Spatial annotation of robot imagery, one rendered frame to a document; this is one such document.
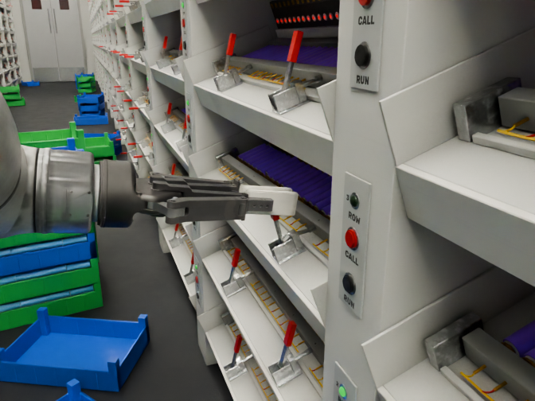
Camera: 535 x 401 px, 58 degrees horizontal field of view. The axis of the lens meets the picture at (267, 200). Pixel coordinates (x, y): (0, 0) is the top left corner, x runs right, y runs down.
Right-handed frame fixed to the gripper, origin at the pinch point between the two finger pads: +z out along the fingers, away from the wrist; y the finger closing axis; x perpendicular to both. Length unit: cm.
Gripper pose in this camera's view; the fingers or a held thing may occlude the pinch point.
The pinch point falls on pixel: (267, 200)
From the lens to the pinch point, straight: 60.5
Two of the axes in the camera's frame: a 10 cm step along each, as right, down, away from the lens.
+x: 1.5, -9.5, -2.6
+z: 9.3, 0.4, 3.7
